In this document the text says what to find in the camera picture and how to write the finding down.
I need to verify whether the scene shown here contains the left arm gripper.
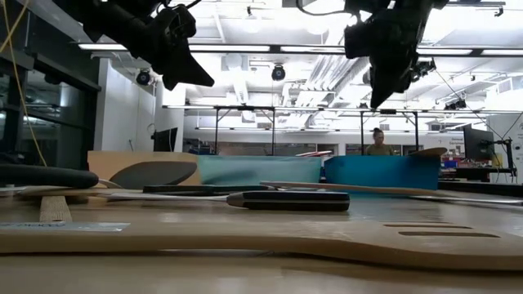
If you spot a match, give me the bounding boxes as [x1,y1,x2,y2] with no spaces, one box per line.
[134,3,216,91]

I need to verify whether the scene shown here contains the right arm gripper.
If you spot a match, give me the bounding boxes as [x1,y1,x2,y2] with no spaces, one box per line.
[344,0,436,109]

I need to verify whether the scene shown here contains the red spatula wooden handle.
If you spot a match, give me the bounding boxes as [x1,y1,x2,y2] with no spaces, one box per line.
[295,149,334,158]

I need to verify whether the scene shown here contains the black round-head spatula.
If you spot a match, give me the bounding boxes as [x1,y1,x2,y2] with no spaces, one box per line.
[0,160,199,191]

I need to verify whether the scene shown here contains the forked wooden spoon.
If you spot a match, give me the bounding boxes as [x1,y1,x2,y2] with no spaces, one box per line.
[259,180,439,198]

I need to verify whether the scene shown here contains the slotted wooden spoon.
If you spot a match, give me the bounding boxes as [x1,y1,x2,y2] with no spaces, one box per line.
[0,220,523,274]

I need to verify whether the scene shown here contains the grey spatula wooden handle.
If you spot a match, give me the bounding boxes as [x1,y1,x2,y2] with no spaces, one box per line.
[38,194,74,224]

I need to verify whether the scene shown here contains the black monitor on arm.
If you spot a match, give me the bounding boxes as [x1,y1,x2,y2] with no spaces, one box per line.
[463,124,516,176]

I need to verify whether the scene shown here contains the person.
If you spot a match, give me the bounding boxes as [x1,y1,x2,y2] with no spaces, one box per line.
[364,127,396,157]

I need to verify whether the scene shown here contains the black computer monitor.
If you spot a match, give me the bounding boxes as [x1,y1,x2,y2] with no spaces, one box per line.
[153,127,179,153]

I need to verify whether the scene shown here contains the dark blue plastic bin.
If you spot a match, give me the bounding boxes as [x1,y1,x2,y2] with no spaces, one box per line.
[324,154,442,191]

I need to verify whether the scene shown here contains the orange plastic bin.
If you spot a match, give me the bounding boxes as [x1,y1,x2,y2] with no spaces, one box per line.
[87,150,202,187]

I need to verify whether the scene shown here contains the teal green plastic bin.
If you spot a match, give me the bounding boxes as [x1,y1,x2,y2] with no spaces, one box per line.
[197,154,323,185]

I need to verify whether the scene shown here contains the black workbench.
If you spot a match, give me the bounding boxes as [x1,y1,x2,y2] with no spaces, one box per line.
[437,166,523,198]

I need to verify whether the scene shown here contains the black overhead rig frame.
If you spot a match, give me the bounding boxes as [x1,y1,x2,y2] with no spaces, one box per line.
[163,104,523,156]

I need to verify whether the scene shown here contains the black framed glass enclosure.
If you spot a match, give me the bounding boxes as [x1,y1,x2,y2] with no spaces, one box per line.
[0,0,102,172]

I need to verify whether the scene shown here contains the yellow hanging cable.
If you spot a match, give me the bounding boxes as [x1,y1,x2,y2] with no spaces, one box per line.
[0,0,48,167]

